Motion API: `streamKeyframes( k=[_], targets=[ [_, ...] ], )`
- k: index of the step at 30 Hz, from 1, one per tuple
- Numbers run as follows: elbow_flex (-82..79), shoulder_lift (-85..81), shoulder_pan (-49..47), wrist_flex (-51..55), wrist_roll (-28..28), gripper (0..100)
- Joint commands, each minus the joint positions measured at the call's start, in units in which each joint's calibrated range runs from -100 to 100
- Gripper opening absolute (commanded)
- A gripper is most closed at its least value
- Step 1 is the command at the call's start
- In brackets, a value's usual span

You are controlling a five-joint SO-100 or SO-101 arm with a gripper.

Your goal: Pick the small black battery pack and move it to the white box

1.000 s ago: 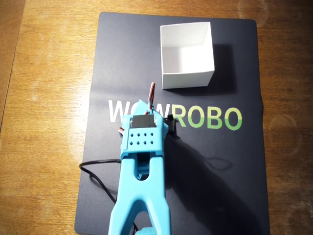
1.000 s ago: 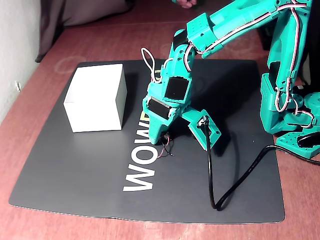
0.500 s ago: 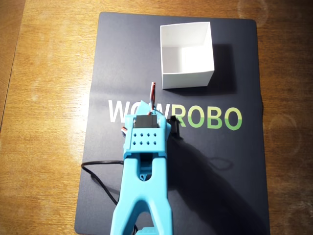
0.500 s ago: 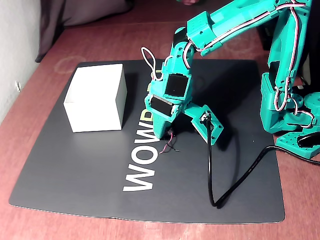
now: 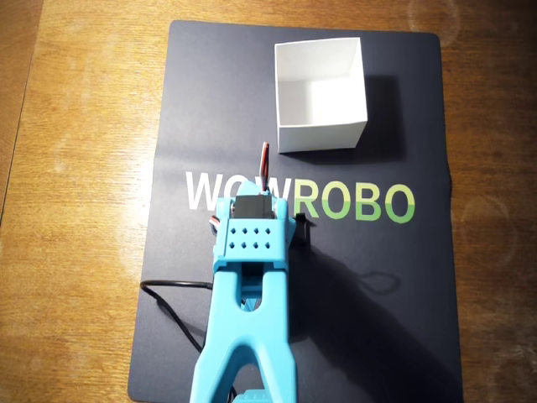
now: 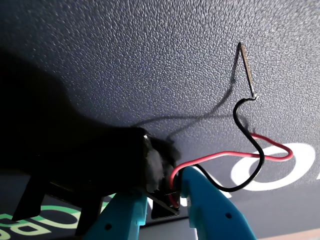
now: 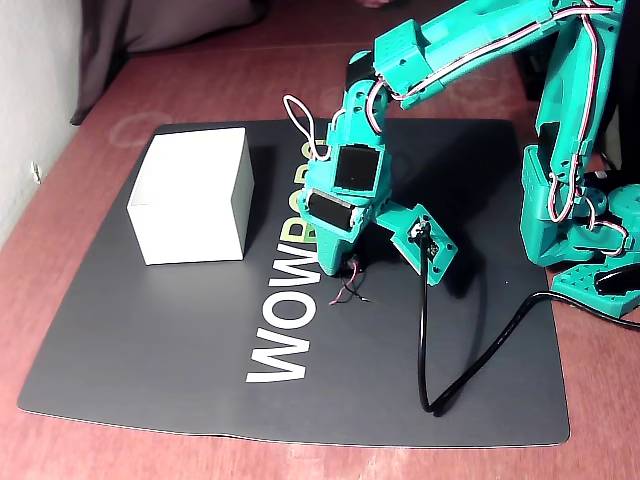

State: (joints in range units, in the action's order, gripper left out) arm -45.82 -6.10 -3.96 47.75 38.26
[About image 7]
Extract teal gripper with servos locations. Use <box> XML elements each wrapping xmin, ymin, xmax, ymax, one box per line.
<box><xmin>304</xmin><ymin>142</ymin><xmax>392</xmax><ymax>278</ymax></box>

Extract white open box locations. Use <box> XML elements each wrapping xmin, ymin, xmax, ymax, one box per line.
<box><xmin>125</xmin><ymin>126</ymin><xmax>256</xmax><ymax>266</ymax></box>

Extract black mat with WOWROBO print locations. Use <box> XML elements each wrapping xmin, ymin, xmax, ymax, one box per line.
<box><xmin>17</xmin><ymin>118</ymin><xmax>571</xmax><ymax>448</ymax></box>

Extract black background object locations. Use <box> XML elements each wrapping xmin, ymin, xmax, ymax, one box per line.
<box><xmin>512</xmin><ymin>47</ymin><xmax>546</xmax><ymax>104</ymax></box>

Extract grey cloth cushion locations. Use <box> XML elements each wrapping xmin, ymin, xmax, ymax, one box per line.
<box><xmin>69</xmin><ymin>0</ymin><xmax>266</xmax><ymax>126</ymax></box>

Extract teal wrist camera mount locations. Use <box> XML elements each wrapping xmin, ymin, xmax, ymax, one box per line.
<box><xmin>374</xmin><ymin>202</ymin><xmax>460</xmax><ymax>287</ymax></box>

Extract black camera cable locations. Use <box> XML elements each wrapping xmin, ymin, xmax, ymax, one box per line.
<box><xmin>417</xmin><ymin>227</ymin><xmax>640</xmax><ymax>417</ymax></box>

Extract white servo cable loop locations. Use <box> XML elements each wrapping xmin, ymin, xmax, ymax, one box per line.
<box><xmin>282</xmin><ymin>94</ymin><xmax>346</xmax><ymax>161</ymax></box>

